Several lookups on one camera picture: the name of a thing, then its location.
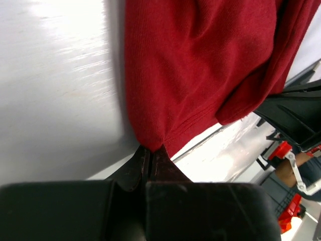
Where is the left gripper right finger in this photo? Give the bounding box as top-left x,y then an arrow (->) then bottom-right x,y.
145,148 -> 281,240

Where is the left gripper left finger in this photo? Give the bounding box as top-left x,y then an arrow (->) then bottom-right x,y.
1,147 -> 150,240

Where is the red t shirt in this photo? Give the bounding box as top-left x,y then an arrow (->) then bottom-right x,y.
124,1 -> 320,156

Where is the operator forearm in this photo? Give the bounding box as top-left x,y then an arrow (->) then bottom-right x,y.
275,153 -> 320,188

